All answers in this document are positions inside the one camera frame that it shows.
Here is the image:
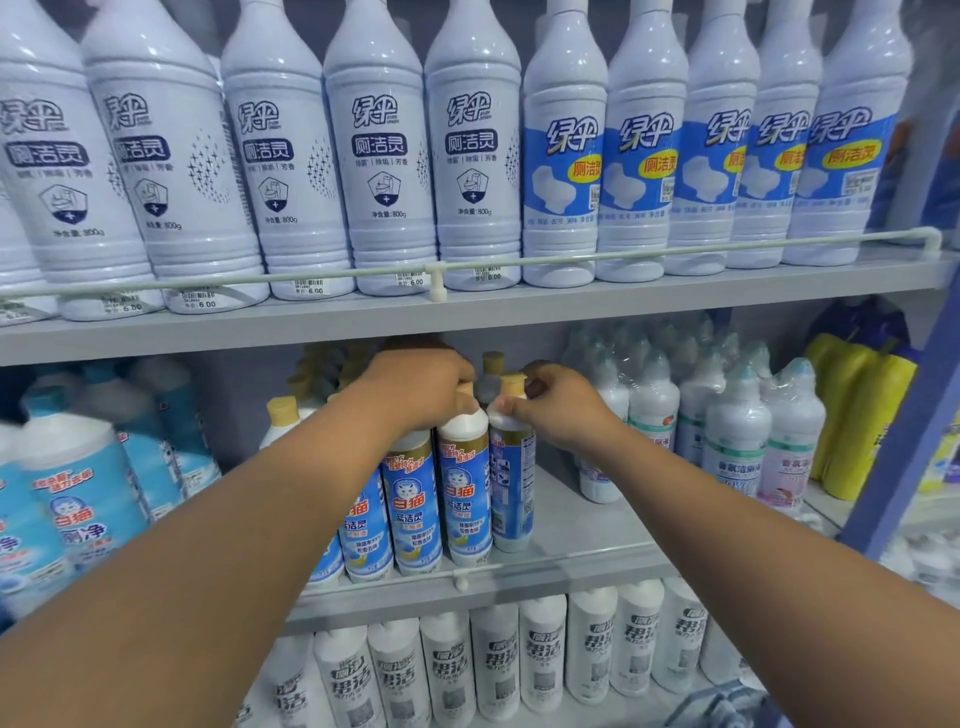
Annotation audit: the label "group of wrapped teal-capped bottles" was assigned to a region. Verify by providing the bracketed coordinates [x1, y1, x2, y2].
[558, 315, 828, 513]

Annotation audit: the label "blue striped cloth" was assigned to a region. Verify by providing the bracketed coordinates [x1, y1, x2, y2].
[663, 678, 790, 728]

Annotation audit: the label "blurred white bottles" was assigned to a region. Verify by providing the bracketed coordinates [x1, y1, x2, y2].
[876, 525, 960, 610]

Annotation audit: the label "blue label cleaner bottle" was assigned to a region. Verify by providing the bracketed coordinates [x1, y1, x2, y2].
[437, 382, 494, 568]
[487, 373, 538, 555]

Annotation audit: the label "yellow bottle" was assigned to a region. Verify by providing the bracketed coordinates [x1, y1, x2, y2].
[823, 352, 919, 503]
[804, 333, 843, 380]
[812, 341, 877, 483]

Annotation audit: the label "group of yellow-capped blue bottles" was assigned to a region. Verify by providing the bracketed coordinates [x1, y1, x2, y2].
[258, 341, 507, 588]

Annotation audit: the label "row of white dark-print bottles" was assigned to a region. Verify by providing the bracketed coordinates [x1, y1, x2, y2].
[0, 0, 523, 325]

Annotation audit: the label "person's right hand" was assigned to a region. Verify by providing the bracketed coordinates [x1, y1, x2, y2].
[491, 362, 624, 455]

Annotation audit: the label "row of white blue-banded bottles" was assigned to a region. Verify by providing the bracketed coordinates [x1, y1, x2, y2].
[522, 0, 915, 289]

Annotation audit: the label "row of slim white bottles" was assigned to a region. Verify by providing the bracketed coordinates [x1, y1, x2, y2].
[232, 576, 753, 728]

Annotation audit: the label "white shelf guard rail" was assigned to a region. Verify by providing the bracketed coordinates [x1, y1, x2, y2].
[0, 226, 943, 306]

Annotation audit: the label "person's right forearm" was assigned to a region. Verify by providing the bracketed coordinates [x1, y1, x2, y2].
[581, 423, 960, 728]

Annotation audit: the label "person's left hand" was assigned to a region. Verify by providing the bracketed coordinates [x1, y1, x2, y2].
[352, 346, 481, 438]

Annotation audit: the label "blue shelf upright post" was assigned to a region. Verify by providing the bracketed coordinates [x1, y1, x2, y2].
[836, 273, 960, 561]

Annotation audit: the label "group of light blue bottles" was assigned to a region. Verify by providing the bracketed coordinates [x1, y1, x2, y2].
[0, 356, 223, 624]

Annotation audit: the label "person's left forearm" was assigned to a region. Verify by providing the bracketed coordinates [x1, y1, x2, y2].
[0, 378, 410, 728]

